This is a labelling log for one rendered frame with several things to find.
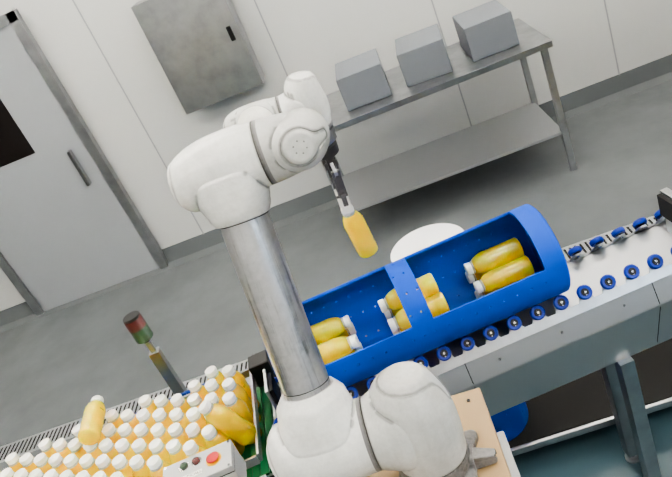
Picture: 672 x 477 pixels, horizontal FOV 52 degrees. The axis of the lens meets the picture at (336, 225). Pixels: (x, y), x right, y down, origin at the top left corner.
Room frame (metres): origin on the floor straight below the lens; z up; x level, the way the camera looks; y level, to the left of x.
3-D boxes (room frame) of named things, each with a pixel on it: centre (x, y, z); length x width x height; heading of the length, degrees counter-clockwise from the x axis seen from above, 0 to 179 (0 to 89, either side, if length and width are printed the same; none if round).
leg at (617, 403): (1.75, -0.67, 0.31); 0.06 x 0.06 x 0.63; 89
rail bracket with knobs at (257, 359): (1.91, 0.43, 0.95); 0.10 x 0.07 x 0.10; 179
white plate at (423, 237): (2.07, -0.26, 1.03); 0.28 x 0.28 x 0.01
